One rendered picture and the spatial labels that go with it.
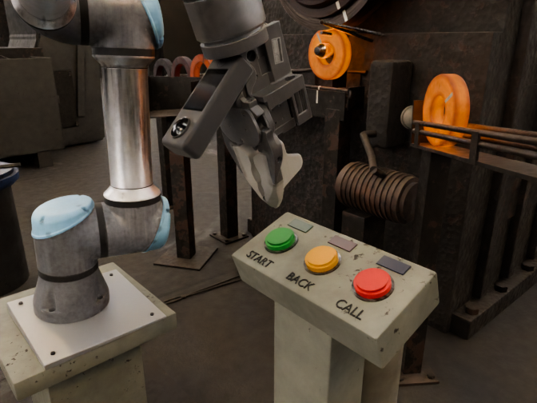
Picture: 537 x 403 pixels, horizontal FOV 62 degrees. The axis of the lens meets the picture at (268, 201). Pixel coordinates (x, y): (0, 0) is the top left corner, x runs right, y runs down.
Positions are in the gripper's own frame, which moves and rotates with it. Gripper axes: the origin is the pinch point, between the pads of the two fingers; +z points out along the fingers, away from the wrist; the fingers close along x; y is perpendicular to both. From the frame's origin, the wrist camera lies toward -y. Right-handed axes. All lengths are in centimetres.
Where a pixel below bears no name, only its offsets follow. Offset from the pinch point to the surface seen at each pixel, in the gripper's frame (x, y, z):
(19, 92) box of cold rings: 297, 31, 25
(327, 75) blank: 59, 74, 18
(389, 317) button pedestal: -18.9, -2.6, 6.7
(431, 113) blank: 14, 58, 18
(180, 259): 108, 20, 77
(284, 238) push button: -1.0, -0.1, 5.5
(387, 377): -9.1, 5.2, 34.4
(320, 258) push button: -7.9, -0.5, 5.6
